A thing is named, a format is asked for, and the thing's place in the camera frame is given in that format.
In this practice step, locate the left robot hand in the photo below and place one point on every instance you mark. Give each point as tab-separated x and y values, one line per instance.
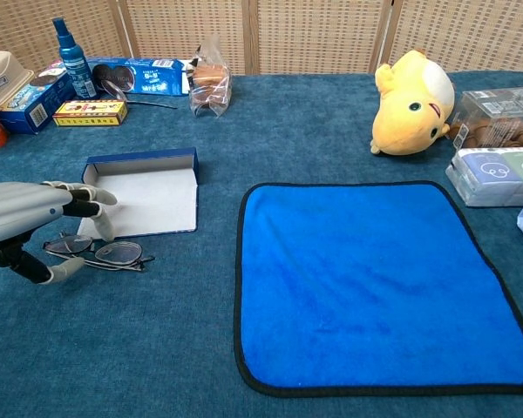
22	204

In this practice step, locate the thin-framed eyeglasses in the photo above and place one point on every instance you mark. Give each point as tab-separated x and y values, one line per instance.
117	252

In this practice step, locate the blue glasses case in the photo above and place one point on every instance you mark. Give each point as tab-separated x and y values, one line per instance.
157	200

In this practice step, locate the short blue Oreo box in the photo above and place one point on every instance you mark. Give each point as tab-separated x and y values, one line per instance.
30	104

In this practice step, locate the small yellow red box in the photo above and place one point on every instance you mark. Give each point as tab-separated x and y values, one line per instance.
91	114

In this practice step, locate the beige lunch box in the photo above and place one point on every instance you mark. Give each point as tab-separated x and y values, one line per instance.
4	74

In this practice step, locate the metal spoon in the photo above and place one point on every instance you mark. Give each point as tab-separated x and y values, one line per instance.
113	89

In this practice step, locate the blue spray bottle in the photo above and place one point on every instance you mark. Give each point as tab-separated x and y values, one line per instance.
76	65

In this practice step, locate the long blue Oreo box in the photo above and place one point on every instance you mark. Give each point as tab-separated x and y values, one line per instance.
157	78

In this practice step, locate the teal tablecloth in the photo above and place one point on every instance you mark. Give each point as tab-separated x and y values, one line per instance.
157	348

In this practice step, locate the bread in clear bag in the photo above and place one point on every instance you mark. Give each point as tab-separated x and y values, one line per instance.
209	82

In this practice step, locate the wicker folding screen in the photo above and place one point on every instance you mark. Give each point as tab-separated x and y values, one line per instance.
314	35

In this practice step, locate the blue microfiber cloth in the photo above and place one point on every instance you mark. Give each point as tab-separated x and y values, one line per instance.
366	283

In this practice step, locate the yellow plush toy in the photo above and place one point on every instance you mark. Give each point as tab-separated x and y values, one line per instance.
405	122

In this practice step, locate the multicolour tissue pack row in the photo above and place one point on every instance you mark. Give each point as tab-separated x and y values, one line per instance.
488	174

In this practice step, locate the clear box brown snacks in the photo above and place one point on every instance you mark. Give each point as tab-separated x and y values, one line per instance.
497	117

